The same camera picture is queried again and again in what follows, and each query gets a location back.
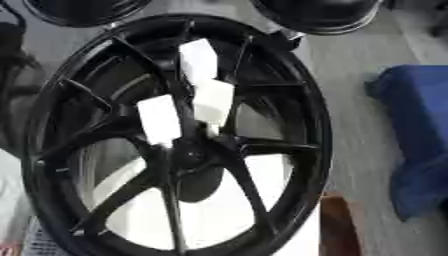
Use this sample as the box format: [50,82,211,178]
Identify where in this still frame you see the black spoked wheel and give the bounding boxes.
[19,13,335,256]

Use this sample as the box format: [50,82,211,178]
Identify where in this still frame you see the printed paper sheet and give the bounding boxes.
[19,215,72,256]

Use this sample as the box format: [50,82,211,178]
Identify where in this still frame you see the black round wheel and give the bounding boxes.
[21,0,154,29]
[248,0,387,36]

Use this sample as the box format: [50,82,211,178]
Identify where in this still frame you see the blue fabric bag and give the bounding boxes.
[364,64,448,222]

